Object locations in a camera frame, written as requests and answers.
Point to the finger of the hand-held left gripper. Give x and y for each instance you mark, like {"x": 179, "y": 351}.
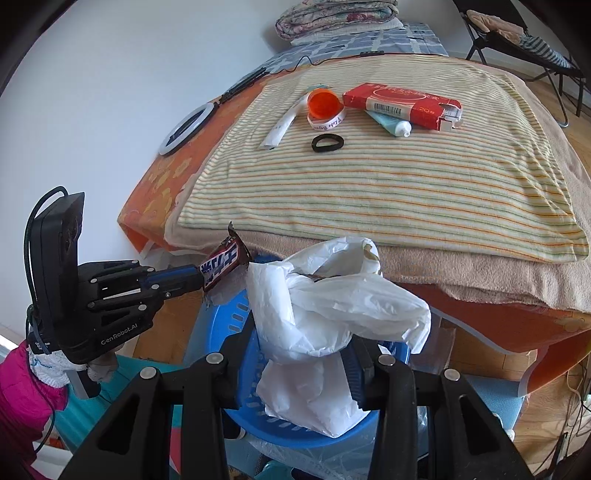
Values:
{"x": 175, "y": 273}
{"x": 184, "y": 288}

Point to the teal tube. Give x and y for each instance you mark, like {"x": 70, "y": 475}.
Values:
{"x": 390, "y": 124}

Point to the folded floral quilt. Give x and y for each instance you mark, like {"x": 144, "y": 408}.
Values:
{"x": 332, "y": 16}

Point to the black light stand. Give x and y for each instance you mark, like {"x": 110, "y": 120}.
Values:
{"x": 242, "y": 84}

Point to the red cardboard box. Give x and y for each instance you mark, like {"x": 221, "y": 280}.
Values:
{"x": 392, "y": 99}

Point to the teal plastic stool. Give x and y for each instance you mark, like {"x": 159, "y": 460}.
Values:
{"x": 120, "y": 367}

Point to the person's left hand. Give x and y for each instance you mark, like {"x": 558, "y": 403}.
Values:
{"x": 100, "y": 368}

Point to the blue patterned sheet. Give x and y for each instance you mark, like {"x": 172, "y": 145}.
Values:
{"x": 351, "y": 44}

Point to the beige blanket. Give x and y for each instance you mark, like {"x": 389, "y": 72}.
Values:
{"x": 461, "y": 281}

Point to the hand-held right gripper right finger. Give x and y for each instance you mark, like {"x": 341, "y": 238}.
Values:
{"x": 355, "y": 378}

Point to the striped cloth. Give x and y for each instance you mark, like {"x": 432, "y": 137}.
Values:
{"x": 549, "y": 53}

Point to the white paper strip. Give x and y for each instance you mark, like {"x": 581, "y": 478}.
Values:
{"x": 281, "y": 127}

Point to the striped blanket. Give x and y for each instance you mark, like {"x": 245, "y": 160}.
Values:
{"x": 369, "y": 184}

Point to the brown candy bar wrapper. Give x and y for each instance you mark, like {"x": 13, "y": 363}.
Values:
{"x": 224, "y": 263}

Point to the white plastic bag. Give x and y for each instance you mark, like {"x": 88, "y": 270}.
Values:
{"x": 323, "y": 314}

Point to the beige garment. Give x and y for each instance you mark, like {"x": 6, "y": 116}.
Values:
{"x": 498, "y": 25}

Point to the blue foam mat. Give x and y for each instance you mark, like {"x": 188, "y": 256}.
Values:
{"x": 489, "y": 401}

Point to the orange plastic cup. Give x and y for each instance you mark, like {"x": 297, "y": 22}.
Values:
{"x": 323, "y": 104}

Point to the black folding chair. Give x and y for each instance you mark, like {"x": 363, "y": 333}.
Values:
{"x": 508, "y": 9}

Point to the orange bed sheet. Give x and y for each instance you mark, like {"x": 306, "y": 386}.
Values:
{"x": 152, "y": 184}

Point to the blue plastic basket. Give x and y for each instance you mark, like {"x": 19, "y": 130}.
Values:
{"x": 221, "y": 330}

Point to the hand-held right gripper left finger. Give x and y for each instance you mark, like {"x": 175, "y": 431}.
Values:
{"x": 240, "y": 364}

